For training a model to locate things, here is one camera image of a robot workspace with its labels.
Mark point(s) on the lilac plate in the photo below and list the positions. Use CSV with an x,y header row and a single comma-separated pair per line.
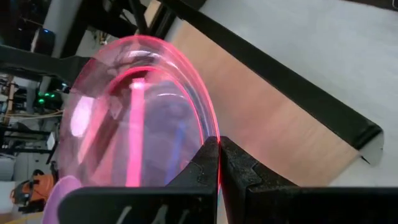
x,y
54,202

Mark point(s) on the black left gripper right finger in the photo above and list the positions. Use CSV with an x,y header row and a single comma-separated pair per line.
x,y
295,205

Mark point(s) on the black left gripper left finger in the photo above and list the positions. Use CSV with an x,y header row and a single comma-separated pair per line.
x,y
140,205

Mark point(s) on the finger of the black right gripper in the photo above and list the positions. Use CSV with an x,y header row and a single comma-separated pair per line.
x,y
37,65

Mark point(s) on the pink translucent plate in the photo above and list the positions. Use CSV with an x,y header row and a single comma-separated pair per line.
x,y
140,124

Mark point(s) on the wooden shelf with black frame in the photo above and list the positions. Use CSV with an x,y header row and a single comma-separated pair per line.
x,y
264,118

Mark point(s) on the orange and black device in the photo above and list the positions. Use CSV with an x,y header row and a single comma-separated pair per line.
x,y
40,186

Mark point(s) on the black table frame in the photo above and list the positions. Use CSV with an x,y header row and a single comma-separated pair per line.
x,y
102,18

